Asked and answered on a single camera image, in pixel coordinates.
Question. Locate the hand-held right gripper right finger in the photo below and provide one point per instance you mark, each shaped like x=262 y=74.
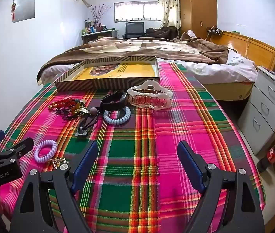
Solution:
x=190 y=162

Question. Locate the floral curtain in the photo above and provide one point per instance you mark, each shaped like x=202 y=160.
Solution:
x=169 y=4

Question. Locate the brown blanket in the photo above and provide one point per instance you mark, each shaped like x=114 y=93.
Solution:
x=127 y=48

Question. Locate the plaid tablecloth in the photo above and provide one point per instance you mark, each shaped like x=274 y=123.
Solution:
x=137 y=131

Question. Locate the dark duffel bag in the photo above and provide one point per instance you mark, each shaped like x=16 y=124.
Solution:
x=161 y=32

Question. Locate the group of bottles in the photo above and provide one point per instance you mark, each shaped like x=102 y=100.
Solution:
x=91 y=28

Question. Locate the white floral pillow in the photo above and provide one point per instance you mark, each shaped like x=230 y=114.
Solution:
x=239 y=59

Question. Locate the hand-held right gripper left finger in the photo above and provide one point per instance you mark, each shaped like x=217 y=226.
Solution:
x=86 y=160

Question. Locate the black office chair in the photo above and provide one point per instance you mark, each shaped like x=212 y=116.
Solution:
x=134 y=29

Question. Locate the wooden wardrobe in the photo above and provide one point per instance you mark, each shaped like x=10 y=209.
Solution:
x=198 y=7

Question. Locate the striped cardboard box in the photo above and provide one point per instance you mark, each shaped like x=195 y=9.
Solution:
x=103 y=83

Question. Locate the wooden headboard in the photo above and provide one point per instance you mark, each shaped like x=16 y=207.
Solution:
x=249 y=46

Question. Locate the silver wall sheet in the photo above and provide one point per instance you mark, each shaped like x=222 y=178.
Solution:
x=23 y=8

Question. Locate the dark hair clip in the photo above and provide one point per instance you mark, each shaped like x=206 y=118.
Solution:
x=81 y=132

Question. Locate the grey desk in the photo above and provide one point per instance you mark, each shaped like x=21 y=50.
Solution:
x=96 y=37

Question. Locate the cola bottle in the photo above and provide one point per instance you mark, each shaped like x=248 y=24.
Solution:
x=272 y=155

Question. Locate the power strip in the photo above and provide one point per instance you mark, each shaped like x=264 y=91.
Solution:
x=215 y=30

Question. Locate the window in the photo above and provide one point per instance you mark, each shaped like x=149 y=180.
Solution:
x=137 y=11

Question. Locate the dried branches in vase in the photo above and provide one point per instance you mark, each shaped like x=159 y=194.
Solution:
x=100 y=14

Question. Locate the black wristband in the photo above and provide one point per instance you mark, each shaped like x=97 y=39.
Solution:
x=114 y=105

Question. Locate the grey drawer cabinet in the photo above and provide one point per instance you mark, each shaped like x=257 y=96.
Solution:
x=268 y=106

